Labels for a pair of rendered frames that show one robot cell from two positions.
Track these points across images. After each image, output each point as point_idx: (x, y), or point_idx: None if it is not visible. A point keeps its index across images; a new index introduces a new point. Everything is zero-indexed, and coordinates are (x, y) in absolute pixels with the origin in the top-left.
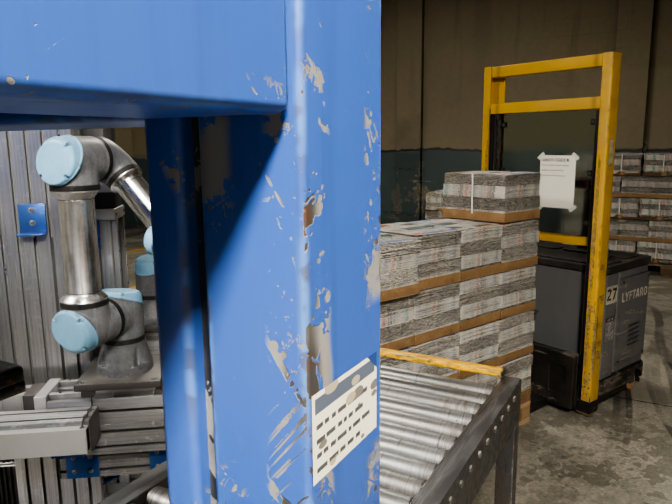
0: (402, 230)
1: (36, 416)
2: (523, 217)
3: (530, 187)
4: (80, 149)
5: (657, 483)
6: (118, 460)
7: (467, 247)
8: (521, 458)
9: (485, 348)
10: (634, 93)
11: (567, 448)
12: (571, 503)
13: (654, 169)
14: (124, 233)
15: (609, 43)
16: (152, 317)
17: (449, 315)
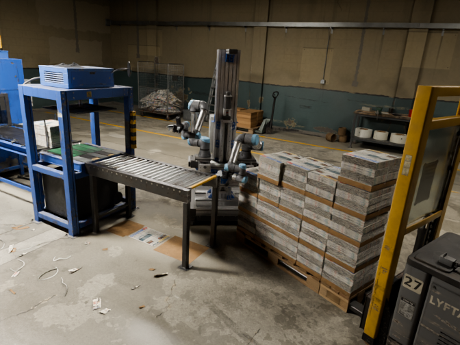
0: (300, 161)
1: (194, 157)
2: (354, 185)
3: (365, 169)
4: (190, 103)
5: (280, 342)
6: None
7: (311, 181)
8: (297, 298)
9: (315, 240)
10: None
11: (314, 318)
12: (257, 302)
13: None
14: (229, 127)
15: None
16: (239, 155)
17: (297, 207)
